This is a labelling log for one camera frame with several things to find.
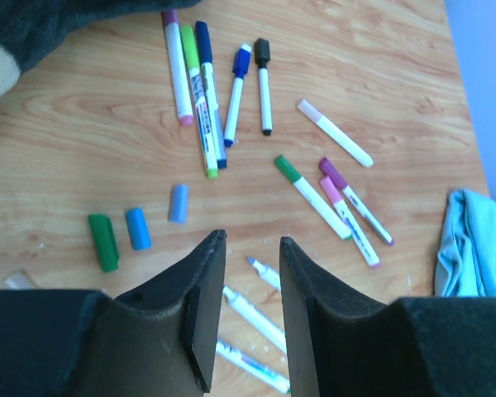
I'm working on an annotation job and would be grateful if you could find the lavender pen cap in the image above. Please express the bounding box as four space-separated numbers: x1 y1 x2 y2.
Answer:
168 184 189 224

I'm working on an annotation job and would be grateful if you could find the green cap white marker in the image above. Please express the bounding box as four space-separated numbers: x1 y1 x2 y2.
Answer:
274 155 351 240

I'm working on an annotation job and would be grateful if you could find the light blue marker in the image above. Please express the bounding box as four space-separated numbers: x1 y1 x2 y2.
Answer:
222 285 287 354

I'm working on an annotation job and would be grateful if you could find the dark blue marker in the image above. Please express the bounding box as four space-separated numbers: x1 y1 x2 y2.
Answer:
195 21 227 170

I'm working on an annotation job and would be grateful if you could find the magenta cap marker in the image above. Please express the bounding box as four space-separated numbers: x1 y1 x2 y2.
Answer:
318 157 394 246

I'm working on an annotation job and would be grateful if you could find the purple cap white marker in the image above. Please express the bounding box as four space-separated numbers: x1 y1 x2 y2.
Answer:
161 10 193 127

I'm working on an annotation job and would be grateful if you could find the light blue pen cap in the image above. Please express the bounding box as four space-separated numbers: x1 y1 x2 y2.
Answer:
125 208 152 251

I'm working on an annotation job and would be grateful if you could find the green pen cap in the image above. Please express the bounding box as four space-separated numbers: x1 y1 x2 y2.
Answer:
88 214 120 273

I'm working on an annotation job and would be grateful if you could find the pale pink cap marker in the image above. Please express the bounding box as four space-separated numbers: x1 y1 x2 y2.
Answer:
297 98 374 168

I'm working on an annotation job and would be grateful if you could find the blue cap whiteboard marker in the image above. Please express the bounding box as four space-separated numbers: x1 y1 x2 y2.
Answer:
224 43 252 148

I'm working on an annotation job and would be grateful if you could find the clear purple pen cap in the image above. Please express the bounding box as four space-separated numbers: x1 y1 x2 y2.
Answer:
2 270 39 290

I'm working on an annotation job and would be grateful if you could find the light blue cloth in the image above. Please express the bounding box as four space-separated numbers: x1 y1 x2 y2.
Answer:
434 189 496 297

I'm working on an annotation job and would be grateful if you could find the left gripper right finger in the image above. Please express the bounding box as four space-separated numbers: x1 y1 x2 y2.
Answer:
279 237 496 396

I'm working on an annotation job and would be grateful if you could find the black floral plush blanket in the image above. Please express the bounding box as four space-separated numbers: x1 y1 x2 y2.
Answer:
0 0 198 97

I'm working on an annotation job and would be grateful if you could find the light green marker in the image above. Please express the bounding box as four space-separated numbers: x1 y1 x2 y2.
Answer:
180 25 218 179

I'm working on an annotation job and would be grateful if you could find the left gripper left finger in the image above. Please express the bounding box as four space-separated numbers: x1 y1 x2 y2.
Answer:
0 230 227 396

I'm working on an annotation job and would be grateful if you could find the black cap whiteboard marker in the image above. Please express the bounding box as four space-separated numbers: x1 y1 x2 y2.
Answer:
254 38 273 136

